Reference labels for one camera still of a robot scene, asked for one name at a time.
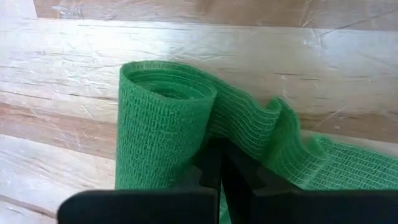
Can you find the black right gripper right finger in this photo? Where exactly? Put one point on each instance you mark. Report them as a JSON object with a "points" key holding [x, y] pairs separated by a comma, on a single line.
{"points": [[311, 208]]}

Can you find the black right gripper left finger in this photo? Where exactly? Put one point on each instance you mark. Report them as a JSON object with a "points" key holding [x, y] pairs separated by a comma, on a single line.
{"points": [[140, 207]]}

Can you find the green elastic bandage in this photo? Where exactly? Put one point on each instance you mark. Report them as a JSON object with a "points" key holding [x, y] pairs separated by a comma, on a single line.
{"points": [[161, 133]]}

